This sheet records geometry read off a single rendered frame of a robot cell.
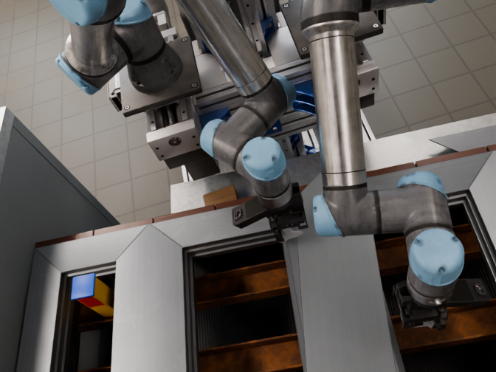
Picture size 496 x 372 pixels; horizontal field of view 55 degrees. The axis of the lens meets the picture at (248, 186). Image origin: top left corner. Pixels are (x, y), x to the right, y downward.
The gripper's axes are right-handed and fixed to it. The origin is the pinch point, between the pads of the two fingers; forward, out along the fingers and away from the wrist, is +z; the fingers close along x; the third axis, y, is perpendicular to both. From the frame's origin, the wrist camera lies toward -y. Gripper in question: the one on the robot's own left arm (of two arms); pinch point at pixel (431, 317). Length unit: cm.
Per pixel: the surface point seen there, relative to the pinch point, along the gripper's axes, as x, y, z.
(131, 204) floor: -104, 108, 87
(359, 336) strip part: 1.0, 15.0, 0.8
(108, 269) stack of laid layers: -27, 75, 3
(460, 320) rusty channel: -3.4, -9.7, 19.5
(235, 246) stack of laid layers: -27.3, 40.2, 4.3
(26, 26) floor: -277, 194, 87
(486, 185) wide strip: -28.0, -21.6, 0.8
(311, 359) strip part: 4.1, 26.0, 0.8
